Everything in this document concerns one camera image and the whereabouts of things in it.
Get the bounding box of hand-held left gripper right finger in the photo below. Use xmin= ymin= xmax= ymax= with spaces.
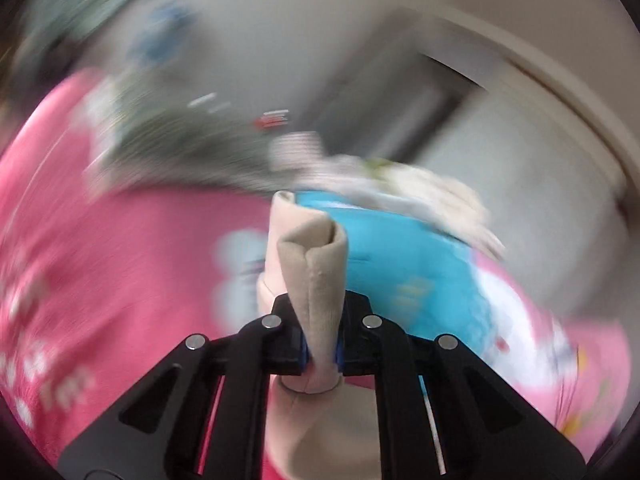
xmin=337 ymin=290 xmax=586 ymax=480

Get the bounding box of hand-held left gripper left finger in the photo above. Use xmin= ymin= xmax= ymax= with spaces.
xmin=57 ymin=292 xmax=308 ymax=480

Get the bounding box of beige zip jacket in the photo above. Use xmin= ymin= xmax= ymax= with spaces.
xmin=255 ymin=190 xmax=382 ymax=480

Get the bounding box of blue printed quilt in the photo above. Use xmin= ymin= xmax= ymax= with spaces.
xmin=295 ymin=190 xmax=498 ymax=391

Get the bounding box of pink fleece blanket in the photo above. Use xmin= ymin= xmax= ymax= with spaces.
xmin=0 ymin=70 xmax=286 ymax=466

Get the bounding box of white fluffy cloth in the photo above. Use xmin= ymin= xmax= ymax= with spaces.
xmin=272 ymin=132 xmax=506 ymax=258

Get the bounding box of grey green bundle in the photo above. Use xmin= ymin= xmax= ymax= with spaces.
xmin=85 ymin=75 xmax=281 ymax=198

